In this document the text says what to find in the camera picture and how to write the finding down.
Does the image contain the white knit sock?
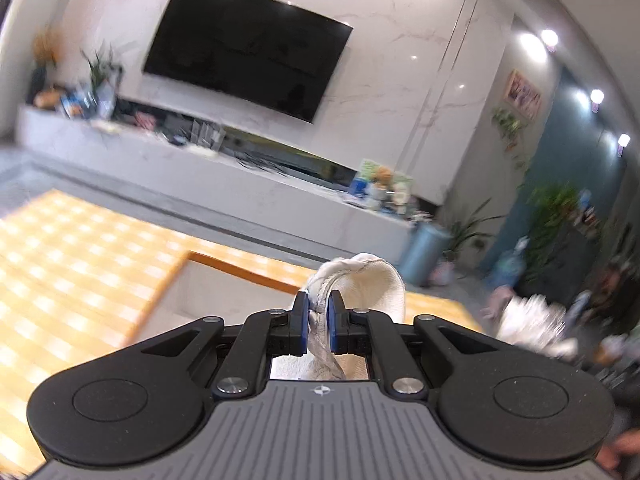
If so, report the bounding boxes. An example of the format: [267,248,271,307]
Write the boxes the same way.
[292,254,407,382]

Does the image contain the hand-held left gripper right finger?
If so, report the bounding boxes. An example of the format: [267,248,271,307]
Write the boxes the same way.
[327,290,502,397]

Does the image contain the white foam net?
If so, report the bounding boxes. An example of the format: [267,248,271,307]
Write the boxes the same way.
[499,294,582,357]

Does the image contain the framed wall picture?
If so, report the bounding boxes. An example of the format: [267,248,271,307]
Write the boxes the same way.
[504,70,544,121]

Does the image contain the dried flowers in black vase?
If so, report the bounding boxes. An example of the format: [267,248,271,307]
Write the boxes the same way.
[31,27,67,107]

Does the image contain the green picture card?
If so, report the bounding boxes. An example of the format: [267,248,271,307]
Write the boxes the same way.
[358,158,417,197]

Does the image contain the hanging vine plant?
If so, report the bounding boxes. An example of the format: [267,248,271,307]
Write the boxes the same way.
[492,107,532,162]

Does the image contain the black wall television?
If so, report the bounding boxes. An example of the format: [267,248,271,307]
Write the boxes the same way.
[142,0,354,124]

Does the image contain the green plant in glass vase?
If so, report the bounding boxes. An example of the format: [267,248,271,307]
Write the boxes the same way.
[80,42,127,112]

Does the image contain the grey blue trash can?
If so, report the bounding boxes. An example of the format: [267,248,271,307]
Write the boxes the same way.
[400,222,453,286]

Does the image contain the white marble television cabinet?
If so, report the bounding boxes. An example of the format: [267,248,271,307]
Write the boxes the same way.
[14,102,426,276]

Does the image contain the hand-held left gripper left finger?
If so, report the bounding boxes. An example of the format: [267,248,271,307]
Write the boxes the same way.
[132,290,311,399]

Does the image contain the large potted plant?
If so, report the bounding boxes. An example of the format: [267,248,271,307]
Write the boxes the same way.
[520,184,587,282]

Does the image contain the potted snake plant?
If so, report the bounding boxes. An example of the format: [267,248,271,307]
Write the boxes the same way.
[444,199,507,267]

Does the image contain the teddy bear in white basket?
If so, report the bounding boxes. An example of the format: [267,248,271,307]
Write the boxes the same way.
[372,165,397,197]

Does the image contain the yellow checkered tablecloth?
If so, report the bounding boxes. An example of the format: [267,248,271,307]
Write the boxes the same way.
[0,187,485,477]

